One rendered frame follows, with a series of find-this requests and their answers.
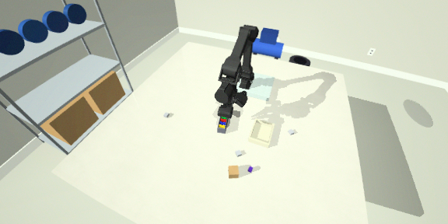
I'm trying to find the tan cube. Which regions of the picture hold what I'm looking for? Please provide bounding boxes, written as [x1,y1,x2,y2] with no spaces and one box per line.
[229,166,240,179]

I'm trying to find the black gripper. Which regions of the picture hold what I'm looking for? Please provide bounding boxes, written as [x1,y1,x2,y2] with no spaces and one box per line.
[217,91,236,118]

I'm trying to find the cream open tray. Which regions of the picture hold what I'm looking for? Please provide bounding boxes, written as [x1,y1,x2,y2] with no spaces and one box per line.
[248,118,275,148]

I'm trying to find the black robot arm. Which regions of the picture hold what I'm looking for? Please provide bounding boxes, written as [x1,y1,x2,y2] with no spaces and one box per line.
[215,25,259,107]

